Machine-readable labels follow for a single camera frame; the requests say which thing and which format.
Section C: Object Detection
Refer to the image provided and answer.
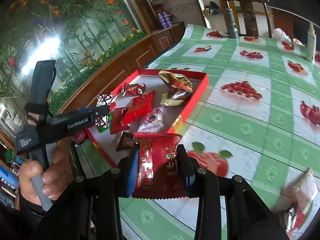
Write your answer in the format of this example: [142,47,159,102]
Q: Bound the brown gold snack bag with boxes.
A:
[158,70,193,107]

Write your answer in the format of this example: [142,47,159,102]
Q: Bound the person left hand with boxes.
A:
[18,138,74,205]

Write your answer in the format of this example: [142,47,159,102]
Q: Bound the green candy wrapper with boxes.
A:
[95,113,112,133]

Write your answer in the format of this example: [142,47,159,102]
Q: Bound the white spray bottle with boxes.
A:
[306,22,316,63]

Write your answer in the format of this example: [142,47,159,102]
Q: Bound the white plastic bag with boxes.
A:
[272,28,292,43]

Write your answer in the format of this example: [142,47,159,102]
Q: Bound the large red snack bar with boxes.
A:
[123,91,155,125]

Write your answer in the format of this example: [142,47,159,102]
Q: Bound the dark brown candy packet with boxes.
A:
[116,131,135,152]

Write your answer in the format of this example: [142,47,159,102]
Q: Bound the small red candy packet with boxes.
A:
[110,107,130,134]

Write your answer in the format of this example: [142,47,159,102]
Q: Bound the flower mural panel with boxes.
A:
[1,0,146,135]

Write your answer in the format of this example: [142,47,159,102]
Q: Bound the dark red jujube packet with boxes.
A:
[132,132,185,199]

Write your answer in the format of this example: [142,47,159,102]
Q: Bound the black small snack packet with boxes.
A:
[276,203,305,232]

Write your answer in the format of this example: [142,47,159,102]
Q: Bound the red white patterned packet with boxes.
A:
[123,83,146,96]

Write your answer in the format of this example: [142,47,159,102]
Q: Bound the pink bear snack packet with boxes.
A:
[137,107,164,132]

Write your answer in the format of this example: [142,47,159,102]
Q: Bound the grey flashlight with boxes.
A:
[225,8,239,39]

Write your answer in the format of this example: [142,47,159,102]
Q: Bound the green fruit tablecloth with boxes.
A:
[75,23,320,240]

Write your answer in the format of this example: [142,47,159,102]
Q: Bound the red shallow tray box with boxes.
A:
[86,69,209,167]

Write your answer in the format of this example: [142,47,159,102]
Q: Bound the wooden armchair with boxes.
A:
[221,0,272,38]

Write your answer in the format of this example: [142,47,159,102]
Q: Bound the white dotted snack packet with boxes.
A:
[273,167,320,221]

